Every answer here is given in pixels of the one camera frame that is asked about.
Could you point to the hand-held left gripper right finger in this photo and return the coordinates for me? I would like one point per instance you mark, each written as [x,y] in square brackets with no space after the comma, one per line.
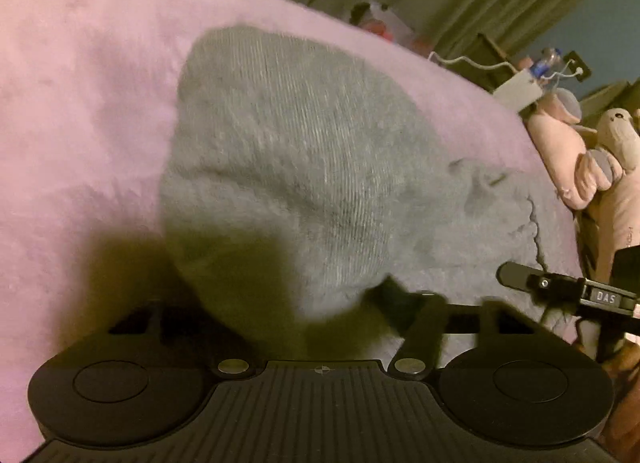
[425,328]

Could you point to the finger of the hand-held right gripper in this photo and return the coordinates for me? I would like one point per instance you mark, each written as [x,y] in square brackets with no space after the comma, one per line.
[525,279]

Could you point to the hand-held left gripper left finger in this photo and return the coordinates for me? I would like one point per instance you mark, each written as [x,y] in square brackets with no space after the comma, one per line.
[156,312]

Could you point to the large pink plush toy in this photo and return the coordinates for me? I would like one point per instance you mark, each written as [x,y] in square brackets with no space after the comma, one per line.
[622,183]

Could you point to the small pink grey-eared plush toy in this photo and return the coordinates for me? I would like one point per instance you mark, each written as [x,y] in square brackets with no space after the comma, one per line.
[570,153]

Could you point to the white charger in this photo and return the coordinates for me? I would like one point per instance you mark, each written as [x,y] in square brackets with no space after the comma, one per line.
[517,89]

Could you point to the pink fleece blanket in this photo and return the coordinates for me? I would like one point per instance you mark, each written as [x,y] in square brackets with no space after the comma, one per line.
[85,133]

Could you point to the clear plastic bottle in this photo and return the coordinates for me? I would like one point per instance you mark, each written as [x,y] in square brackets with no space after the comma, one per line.
[547,63]

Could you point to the pink red object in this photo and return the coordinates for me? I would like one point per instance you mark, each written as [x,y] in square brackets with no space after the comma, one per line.
[384,30]

